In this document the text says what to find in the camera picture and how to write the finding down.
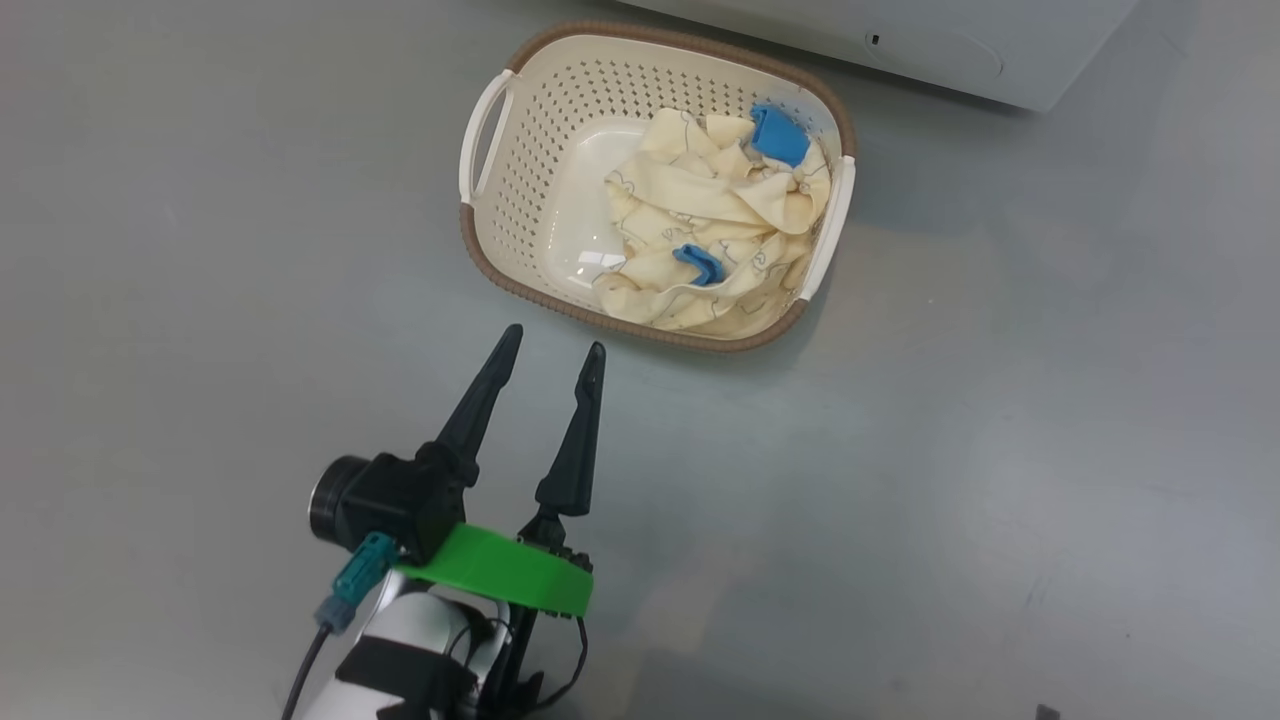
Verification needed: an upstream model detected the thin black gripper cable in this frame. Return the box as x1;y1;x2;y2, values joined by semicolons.
505;610;591;717

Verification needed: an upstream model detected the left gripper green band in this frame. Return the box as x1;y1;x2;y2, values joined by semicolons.
395;323;608;619

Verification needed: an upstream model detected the black cable with teal connector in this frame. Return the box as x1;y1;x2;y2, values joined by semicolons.
282;532;399;720

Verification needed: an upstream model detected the cream laundry basket brown rim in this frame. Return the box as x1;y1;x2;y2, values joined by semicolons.
458;20;859;354

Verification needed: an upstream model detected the white washing machine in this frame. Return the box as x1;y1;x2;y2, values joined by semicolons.
615;0;1141;113

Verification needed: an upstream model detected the cream garment with blue cuffs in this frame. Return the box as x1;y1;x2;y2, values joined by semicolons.
592;103;833;339

